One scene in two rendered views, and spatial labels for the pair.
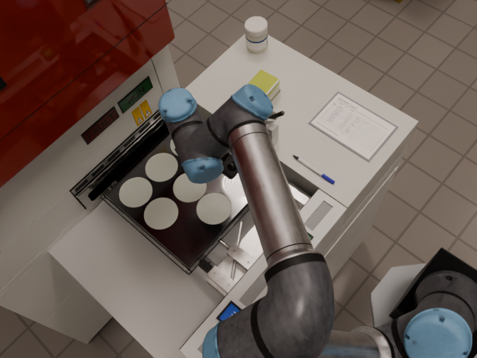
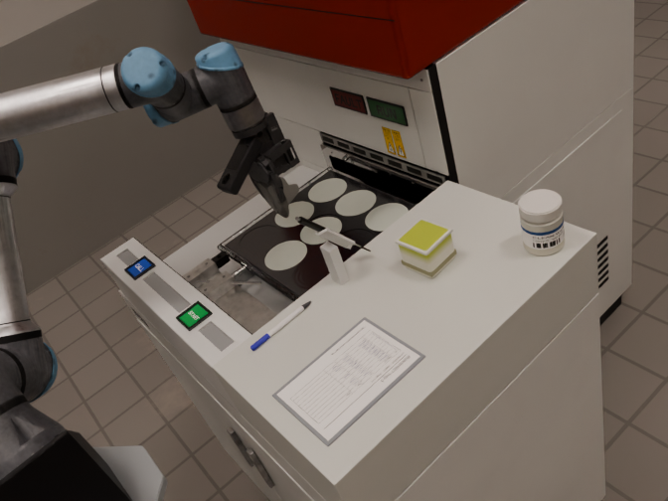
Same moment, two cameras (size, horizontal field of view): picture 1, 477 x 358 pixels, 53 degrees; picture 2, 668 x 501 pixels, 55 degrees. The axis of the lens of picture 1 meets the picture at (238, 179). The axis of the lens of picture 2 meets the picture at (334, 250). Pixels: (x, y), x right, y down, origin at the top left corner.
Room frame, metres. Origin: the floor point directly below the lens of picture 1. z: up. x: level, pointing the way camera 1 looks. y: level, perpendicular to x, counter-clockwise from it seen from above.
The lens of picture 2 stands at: (0.94, -1.02, 1.75)
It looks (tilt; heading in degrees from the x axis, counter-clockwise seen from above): 37 degrees down; 103
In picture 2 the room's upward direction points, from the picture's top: 20 degrees counter-clockwise
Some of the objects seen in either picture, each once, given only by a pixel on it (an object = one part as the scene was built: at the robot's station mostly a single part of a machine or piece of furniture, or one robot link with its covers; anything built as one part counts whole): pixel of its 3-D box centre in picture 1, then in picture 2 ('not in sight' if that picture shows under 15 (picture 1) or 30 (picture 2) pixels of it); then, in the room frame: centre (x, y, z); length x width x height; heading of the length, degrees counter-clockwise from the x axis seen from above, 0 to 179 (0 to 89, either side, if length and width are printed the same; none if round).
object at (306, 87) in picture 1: (294, 120); (411, 328); (0.84, -0.20, 0.89); 0.62 x 0.35 x 0.14; 41
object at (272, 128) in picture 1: (267, 126); (337, 249); (0.74, -0.10, 1.03); 0.06 x 0.04 x 0.13; 41
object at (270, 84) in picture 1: (263, 88); (426, 249); (0.89, -0.12, 1.00); 0.07 x 0.07 x 0.07; 44
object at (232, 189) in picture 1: (187, 187); (321, 229); (0.66, 0.15, 0.90); 0.34 x 0.34 x 0.01; 41
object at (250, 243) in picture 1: (260, 241); (240, 311); (0.47, -0.03, 0.87); 0.36 x 0.08 x 0.03; 131
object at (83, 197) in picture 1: (135, 153); (382, 179); (0.81, 0.30, 0.89); 0.44 x 0.02 x 0.10; 131
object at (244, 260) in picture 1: (241, 258); (217, 287); (0.42, 0.03, 0.89); 0.08 x 0.03 x 0.03; 41
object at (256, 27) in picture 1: (256, 35); (542, 223); (1.10, -0.13, 1.01); 0.07 x 0.07 x 0.10
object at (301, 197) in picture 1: (297, 194); not in sight; (0.58, -0.16, 0.89); 0.08 x 0.03 x 0.03; 41
